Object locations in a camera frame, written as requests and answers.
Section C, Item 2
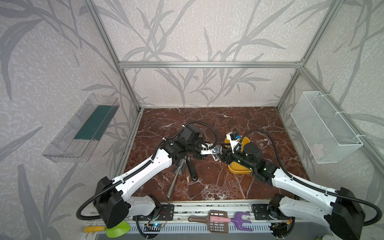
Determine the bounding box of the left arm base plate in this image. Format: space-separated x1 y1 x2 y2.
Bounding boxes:
138 204 175 221

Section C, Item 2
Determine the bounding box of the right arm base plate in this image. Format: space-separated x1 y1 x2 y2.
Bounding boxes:
251 204 291 222

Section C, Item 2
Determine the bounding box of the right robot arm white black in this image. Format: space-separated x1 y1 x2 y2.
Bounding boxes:
219 143 366 240

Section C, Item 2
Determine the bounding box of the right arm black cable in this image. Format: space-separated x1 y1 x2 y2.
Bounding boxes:
233 128 383 226

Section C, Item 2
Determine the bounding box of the pink handle tool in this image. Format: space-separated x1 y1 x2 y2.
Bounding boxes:
210 215 232 223

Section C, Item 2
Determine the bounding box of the clear plastic wall bin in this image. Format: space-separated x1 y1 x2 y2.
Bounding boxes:
42 94 120 163

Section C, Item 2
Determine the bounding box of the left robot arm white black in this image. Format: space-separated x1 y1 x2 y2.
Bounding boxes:
94 140 212 229

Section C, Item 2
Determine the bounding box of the small circuit board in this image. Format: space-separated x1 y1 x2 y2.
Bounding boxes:
144 223 166 233

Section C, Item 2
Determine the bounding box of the purple plastic fork tool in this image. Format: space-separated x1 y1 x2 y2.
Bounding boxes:
231 213 253 232

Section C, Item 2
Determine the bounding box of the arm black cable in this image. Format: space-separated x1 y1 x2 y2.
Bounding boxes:
233 128 383 226
75 120 218 221

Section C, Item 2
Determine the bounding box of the white wire mesh basket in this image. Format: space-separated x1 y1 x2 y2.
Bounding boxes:
291 91 364 164

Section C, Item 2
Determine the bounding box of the brown slotted spatula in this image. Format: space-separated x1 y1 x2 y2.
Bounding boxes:
188 210 229 234

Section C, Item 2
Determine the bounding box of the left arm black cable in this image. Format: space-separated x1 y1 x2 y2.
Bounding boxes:
75 120 218 221

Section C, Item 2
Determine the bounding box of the yellow plastic tray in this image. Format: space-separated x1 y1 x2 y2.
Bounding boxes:
228 137 252 175

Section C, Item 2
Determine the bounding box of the green yellow scoop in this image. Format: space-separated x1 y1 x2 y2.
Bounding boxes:
83 221 131 239

